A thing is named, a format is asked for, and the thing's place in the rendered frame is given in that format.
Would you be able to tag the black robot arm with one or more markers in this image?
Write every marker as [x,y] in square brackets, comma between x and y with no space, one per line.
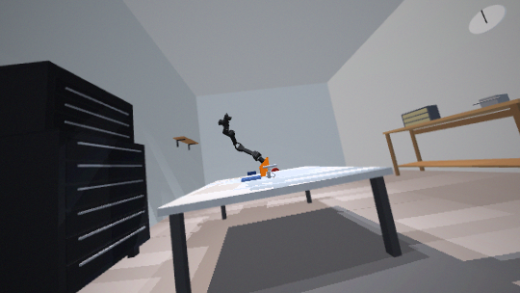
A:
[231,134]

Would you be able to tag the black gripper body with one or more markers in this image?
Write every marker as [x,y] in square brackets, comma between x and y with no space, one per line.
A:
[227,121]

